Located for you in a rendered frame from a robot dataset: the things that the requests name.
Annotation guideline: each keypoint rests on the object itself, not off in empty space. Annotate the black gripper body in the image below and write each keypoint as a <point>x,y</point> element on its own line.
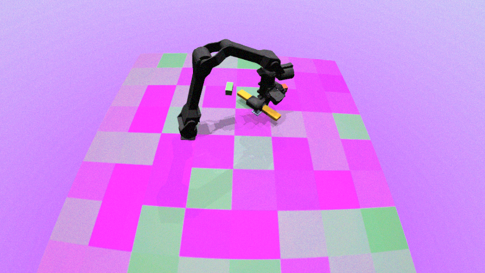
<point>257,103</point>

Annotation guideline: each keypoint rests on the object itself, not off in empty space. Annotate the small green cube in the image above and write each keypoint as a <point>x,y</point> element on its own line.
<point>229,88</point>

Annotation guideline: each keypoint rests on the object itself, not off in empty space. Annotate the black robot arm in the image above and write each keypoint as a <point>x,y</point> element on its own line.
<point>202,64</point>

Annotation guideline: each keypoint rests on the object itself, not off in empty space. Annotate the yellow bar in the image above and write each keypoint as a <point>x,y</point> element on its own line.
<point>266,109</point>

